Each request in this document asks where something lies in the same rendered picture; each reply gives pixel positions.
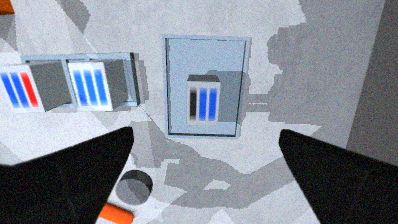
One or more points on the orange-handled screwdriver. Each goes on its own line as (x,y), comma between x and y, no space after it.
(116,214)

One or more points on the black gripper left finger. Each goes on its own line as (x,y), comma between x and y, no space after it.
(69,186)

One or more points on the grey cylinder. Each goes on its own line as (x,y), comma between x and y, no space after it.
(134,187)

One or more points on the white flat panel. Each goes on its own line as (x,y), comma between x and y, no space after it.
(374,131)

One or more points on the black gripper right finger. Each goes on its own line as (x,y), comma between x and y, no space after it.
(341,187)

